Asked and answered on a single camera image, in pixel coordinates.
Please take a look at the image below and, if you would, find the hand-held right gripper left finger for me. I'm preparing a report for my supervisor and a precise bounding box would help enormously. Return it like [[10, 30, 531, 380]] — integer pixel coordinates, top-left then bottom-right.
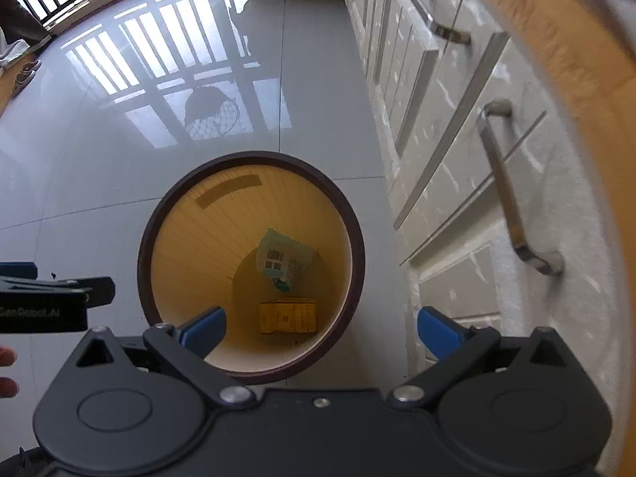
[[62, 306, 256, 407]]

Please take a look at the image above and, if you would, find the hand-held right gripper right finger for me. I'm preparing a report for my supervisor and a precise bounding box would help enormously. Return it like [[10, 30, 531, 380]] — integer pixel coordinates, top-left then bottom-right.
[[388, 306, 581, 411]]

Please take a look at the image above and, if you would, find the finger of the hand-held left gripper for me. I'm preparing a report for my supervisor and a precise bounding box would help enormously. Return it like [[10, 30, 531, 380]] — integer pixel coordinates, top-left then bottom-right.
[[0, 276, 116, 309], [0, 261, 39, 280]]

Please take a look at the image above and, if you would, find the yellow bin with brown rim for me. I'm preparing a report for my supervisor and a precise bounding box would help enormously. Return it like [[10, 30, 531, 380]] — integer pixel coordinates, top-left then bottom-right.
[[138, 151, 366, 385]]

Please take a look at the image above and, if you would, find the yellow carton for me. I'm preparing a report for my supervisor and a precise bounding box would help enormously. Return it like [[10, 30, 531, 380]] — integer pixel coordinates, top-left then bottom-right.
[[259, 297, 319, 335]]

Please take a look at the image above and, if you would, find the green and white packet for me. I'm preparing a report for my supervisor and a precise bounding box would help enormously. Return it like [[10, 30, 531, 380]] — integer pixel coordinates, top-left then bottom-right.
[[255, 229, 314, 293]]

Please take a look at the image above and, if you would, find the white drawer cabinet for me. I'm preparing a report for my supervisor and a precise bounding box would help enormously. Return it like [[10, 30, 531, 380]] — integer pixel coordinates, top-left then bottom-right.
[[335, 0, 619, 388]]

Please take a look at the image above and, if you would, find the pair of slippers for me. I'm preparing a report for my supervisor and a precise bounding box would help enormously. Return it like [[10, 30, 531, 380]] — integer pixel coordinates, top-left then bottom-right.
[[11, 58, 43, 97]]

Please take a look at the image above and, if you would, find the white cloth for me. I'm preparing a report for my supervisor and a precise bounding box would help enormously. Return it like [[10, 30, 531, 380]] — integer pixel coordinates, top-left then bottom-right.
[[0, 39, 33, 69]]

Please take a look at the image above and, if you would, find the brown curtain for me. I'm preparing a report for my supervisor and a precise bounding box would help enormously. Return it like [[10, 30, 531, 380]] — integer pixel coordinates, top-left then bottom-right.
[[0, 0, 51, 51]]

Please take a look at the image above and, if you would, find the long metal drawer handle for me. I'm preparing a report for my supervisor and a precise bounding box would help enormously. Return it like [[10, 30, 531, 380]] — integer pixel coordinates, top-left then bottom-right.
[[476, 99, 565, 277]]

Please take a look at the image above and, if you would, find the short metal drawer handle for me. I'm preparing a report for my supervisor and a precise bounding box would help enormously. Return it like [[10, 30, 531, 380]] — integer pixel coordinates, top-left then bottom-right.
[[406, 0, 472, 47]]

